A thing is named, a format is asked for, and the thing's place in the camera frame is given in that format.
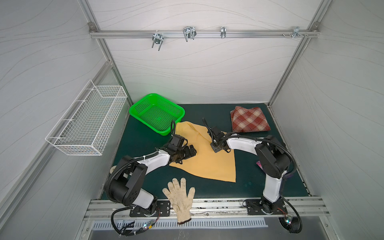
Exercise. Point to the metal u-bolt hook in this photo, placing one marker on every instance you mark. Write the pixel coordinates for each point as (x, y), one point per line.
(157, 39)
(189, 33)

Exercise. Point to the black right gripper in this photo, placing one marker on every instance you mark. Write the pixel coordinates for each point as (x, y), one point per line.
(216, 145)

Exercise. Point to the white wire basket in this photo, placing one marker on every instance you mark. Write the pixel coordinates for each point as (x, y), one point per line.
(86, 126)

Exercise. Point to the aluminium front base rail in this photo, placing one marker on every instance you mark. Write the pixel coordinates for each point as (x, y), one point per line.
(219, 208)

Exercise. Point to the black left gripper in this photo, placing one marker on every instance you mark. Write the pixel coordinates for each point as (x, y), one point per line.
(187, 153)

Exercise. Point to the purple snack packet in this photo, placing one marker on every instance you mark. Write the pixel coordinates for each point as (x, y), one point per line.
(259, 164)

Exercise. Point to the small beige bottle left side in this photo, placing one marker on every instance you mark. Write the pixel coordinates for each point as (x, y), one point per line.
(112, 169)

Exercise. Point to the white knit work glove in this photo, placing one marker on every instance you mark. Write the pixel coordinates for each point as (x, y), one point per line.
(180, 200)

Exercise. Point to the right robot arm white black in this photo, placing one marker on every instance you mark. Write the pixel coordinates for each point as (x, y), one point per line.
(276, 161)

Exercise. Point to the aluminium cross rail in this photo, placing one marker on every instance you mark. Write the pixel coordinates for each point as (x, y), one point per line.
(201, 34)

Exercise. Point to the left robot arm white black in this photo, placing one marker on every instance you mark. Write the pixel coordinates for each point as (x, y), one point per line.
(124, 185)

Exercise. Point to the green plastic basket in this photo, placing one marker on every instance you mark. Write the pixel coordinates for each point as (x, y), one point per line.
(157, 113)

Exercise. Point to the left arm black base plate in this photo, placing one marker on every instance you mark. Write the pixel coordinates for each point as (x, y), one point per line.
(157, 208)

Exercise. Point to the red plaid skirt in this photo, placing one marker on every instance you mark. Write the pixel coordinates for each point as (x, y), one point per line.
(248, 120)

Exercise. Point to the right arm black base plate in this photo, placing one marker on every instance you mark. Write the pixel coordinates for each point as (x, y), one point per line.
(255, 207)

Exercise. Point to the yellow tan skirt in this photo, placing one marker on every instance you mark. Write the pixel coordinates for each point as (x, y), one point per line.
(207, 164)

